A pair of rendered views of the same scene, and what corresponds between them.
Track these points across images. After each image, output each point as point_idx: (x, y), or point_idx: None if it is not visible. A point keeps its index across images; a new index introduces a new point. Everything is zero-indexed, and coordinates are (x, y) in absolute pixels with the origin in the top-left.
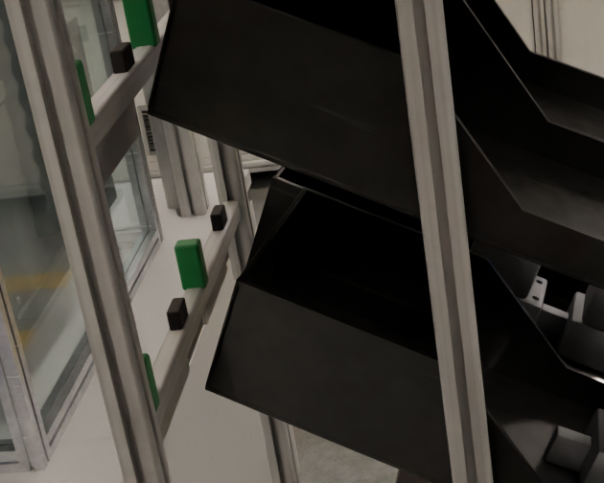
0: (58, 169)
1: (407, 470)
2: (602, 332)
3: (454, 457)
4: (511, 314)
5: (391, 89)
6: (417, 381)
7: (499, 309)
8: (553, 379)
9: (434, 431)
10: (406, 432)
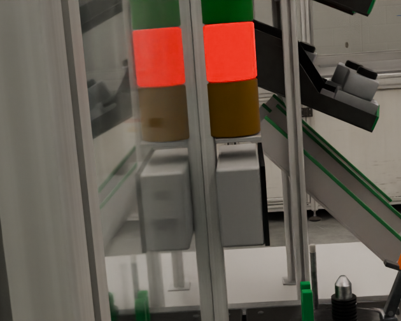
0: None
1: (266, 88)
2: (339, 85)
3: (286, 67)
4: (304, 60)
5: None
6: (272, 48)
7: (299, 58)
8: (320, 88)
9: (277, 70)
10: (267, 71)
